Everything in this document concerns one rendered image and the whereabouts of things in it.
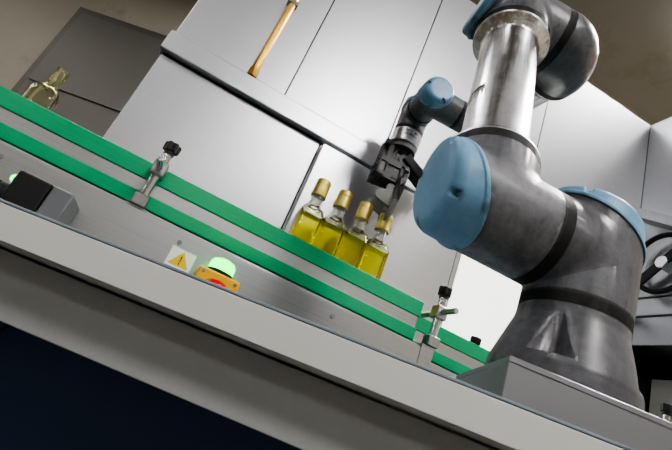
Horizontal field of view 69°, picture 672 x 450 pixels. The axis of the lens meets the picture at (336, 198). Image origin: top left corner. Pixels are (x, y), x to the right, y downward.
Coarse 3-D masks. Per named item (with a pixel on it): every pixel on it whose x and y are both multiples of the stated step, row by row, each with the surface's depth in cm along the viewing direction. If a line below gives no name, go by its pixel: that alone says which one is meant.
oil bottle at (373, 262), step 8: (368, 240) 113; (376, 240) 112; (368, 248) 110; (376, 248) 111; (384, 248) 112; (368, 256) 110; (376, 256) 110; (384, 256) 111; (360, 264) 109; (368, 264) 109; (376, 264) 110; (384, 264) 110; (368, 272) 108; (376, 272) 109
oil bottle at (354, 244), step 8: (352, 232) 109; (360, 232) 110; (344, 240) 108; (352, 240) 109; (360, 240) 109; (344, 248) 107; (352, 248) 108; (360, 248) 109; (336, 256) 107; (344, 256) 107; (352, 256) 108; (360, 256) 108; (352, 264) 107
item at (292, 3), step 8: (288, 0) 140; (296, 0) 141; (288, 8) 139; (296, 8) 141; (288, 16) 138; (280, 24) 136; (272, 32) 135; (280, 32) 136; (272, 40) 134; (264, 48) 132; (264, 56) 132; (256, 64) 130; (248, 72) 128; (256, 72) 129
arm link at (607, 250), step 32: (576, 192) 56; (608, 192) 55; (576, 224) 51; (608, 224) 53; (640, 224) 54; (576, 256) 51; (608, 256) 51; (640, 256) 53; (576, 288) 50; (608, 288) 50
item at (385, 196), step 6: (390, 186) 117; (396, 186) 117; (378, 192) 115; (384, 192) 116; (390, 192) 116; (378, 198) 115; (384, 198) 115; (390, 198) 116; (384, 204) 115; (390, 204) 114; (396, 204) 115; (390, 210) 114; (384, 216) 115
